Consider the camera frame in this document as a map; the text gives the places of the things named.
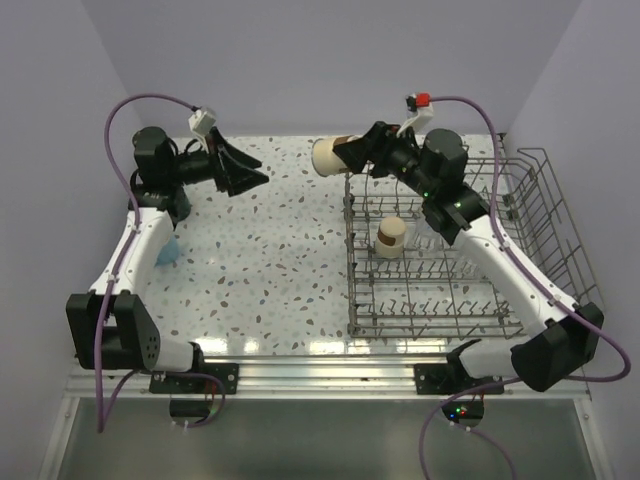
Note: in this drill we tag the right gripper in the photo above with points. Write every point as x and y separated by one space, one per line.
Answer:
381 137

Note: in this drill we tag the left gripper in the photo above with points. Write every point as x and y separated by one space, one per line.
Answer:
232 179

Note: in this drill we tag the beige cup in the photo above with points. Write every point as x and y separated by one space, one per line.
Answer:
324 161
390 238

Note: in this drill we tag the dark teal mug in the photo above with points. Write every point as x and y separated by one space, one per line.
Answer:
180 207

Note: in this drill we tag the light blue mug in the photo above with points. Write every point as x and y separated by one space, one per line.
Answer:
168 253

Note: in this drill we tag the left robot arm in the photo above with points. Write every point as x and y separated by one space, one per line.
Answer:
110 326

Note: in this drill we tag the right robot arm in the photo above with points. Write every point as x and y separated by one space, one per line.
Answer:
561 332

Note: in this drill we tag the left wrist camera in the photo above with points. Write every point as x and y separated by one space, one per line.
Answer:
201 121

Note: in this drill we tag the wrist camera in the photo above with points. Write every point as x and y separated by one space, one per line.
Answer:
419 112
201 121

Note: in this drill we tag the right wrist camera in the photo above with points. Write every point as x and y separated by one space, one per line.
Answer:
419 112

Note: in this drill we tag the grey wire dish rack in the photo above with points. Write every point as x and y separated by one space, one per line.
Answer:
443 294

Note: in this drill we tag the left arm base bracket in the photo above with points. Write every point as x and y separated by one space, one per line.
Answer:
227 373

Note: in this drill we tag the aluminium mounting rail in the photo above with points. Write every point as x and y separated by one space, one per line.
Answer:
323 378

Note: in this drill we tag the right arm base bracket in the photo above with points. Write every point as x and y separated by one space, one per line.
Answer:
431 379

